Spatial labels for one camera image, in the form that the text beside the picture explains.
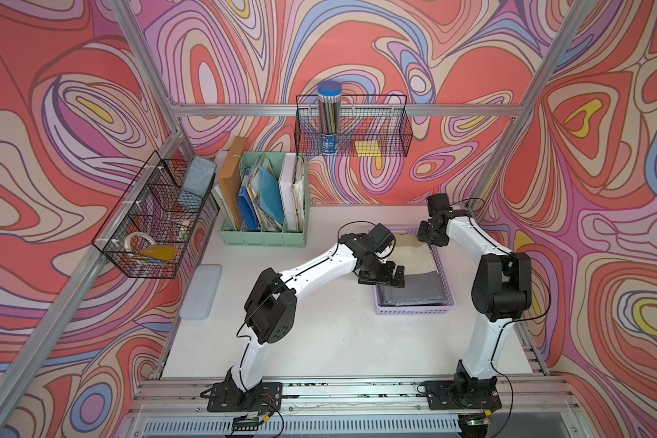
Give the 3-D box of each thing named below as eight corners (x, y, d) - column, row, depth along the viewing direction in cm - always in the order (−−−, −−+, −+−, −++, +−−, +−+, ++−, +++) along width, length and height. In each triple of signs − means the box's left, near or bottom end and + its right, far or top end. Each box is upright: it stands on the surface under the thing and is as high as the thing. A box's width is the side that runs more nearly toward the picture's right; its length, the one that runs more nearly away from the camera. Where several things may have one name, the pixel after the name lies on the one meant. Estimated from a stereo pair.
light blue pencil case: (184, 319, 91) (178, 314, 88) (202, 270, 104) (198, 264, 101) (209, 319, 91) (205, 314, 88) (224, 270, 104) (221, 264, 101)
